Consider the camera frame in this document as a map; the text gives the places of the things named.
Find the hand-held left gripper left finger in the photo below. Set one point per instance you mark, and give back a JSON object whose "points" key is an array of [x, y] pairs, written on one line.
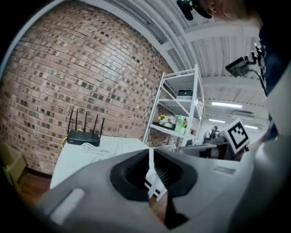
{"points": [[95, 204]]}

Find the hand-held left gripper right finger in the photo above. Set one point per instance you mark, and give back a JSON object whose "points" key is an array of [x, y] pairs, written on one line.
{"points": [[204, 188]]}

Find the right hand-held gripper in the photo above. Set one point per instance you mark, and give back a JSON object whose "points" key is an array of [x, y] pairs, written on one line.
{"points": [[237, 135]]}

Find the long ceiling light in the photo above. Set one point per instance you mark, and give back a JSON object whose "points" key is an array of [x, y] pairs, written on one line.
{"points": [[227, 104], [250, 127], [216, 120]]}

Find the green plastic bottle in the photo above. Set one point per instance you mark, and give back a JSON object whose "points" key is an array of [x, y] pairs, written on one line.
{"points": [[180, 124]]}

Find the white metal shelf rack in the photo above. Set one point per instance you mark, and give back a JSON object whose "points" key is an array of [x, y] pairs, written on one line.
{"points": [[193, 95]]}

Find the black box with green light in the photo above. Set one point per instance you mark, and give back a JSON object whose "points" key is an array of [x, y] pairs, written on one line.
{"points": [[184, 94]]}

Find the black router with antennas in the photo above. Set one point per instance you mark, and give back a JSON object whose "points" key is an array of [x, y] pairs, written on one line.
{"points": [[83, 138]]}

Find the black chest-mounted device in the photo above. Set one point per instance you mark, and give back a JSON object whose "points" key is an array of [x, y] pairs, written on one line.
{"points": [[238, 66]]}

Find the yellow flower bouquet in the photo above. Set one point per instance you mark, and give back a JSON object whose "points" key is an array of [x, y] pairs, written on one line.
{"points": [[164, 119]]}

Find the person's dark blue shirt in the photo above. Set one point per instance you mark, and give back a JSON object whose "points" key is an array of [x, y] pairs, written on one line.
{"points": [[276, 57]]}

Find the cardboard box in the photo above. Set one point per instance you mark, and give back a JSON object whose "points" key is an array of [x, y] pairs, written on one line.
{"points": [[14, 163]]}

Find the person's head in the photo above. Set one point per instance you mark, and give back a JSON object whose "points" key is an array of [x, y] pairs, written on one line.
{"points": [[232, 9]]}

